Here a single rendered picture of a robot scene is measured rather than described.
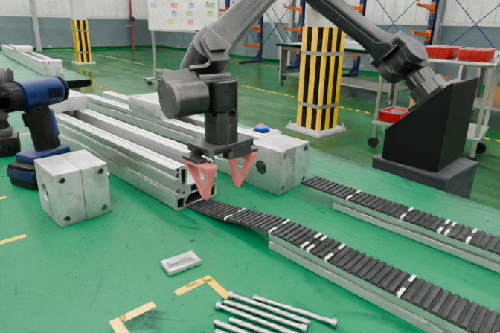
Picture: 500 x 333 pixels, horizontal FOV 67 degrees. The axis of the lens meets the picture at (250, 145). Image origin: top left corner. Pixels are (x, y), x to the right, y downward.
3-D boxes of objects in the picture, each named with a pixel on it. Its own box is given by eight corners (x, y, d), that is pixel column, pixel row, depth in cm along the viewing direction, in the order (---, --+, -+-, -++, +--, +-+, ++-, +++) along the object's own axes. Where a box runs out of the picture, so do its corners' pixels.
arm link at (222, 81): (245, 73, 61) (224, 70, 65) (209, 77, 57) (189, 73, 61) (244, 115, 63) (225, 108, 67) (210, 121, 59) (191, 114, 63)
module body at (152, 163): (216, 195, 77) (216, 155, 74) (175, 211, 70) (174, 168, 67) (59, 121, 129) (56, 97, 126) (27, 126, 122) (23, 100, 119)
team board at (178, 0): (143, 85, 683) (135, -33, 623) (162, 82, 724) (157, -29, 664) (211, 94, 613) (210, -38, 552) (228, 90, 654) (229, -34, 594)
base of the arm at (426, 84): (463, 81, 94) (426, 108, 104) (443, 56, 96) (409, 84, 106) (445, 89, 90) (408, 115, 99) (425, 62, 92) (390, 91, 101)
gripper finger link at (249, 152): (205, 188, 70) (204, 140, 67) (233, 177, 75) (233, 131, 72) (231, 200, 65) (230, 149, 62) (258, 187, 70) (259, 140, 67)
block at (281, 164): (312, 179, 86) (315, 139, 83) (278, 195, 77) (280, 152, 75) (282, 168, 92) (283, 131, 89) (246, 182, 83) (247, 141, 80)
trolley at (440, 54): (485, 153, 355) (510, 42, 324) (475, 169, 313) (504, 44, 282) (377, 133, 415) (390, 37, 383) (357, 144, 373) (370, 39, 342)
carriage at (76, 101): (89, 117, 113) (87, 94, 110) (50, 123, 105) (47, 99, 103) (67, 108, 123) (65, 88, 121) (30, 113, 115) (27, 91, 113)
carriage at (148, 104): (193, 122, 110) (192, 99, 107) (160, 128, 102) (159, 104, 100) (161, 113, 120) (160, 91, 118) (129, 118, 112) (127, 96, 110)
